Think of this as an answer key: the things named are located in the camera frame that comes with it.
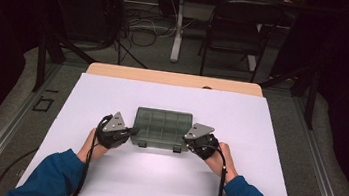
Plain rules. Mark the person's left hand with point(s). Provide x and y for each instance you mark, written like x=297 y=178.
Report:
x=93 y=152

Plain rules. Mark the wooden table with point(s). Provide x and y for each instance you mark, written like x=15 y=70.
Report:
x=175 y=78

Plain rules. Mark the white-legged desk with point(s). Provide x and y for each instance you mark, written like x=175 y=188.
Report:
x=176 y=44

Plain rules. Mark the black metal stand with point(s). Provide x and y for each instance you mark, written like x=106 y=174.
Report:
x=312 y=101
x=41 y=61

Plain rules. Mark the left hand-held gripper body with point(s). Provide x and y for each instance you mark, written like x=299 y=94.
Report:
x=112 y=134

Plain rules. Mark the grey translucent compartment box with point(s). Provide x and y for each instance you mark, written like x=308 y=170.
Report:
x=162 y=126

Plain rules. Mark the short black tape strip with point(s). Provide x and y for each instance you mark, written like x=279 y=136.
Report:
x=51 y=90

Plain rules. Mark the white board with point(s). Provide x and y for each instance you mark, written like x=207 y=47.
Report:
x=168 y=184

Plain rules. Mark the black folding chair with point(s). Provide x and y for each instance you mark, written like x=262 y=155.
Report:
x=234 y=34

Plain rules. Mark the person's right hand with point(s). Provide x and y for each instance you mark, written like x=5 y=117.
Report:
x=219 y=165

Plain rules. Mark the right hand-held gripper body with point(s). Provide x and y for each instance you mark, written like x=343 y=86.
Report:
x=205 y=145

